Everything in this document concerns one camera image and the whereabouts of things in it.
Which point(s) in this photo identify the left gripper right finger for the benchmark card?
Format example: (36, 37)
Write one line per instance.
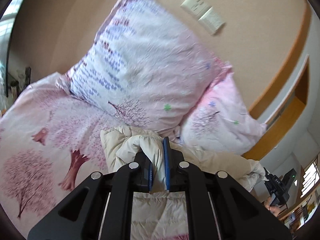
(218, 207)

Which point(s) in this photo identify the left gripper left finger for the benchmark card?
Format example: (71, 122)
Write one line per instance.
(100, 207)

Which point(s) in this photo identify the cream quilted down jacket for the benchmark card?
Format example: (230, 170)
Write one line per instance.
(162, 213)

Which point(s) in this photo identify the person's right hand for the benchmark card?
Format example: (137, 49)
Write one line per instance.
(275, 210)

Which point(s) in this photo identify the pink floral bed sheet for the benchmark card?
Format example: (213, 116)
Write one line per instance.
(50, 142)

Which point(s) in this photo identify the right floral pillow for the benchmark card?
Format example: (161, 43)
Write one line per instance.
(220, 121)

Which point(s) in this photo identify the floral pillow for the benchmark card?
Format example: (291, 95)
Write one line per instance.
(145, 68)
(220, 121)

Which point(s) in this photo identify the left floral pillow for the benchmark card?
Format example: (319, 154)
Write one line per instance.
(145, 68)

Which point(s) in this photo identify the window with blind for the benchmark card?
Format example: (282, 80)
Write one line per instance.
(9, 11)

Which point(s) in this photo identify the black camera box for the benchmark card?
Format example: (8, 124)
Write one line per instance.
(289, 178)

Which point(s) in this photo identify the white wall socket panel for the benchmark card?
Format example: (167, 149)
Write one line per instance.
(211, 21)

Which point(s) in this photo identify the white wall switch panel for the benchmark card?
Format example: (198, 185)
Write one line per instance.
(196, 8)

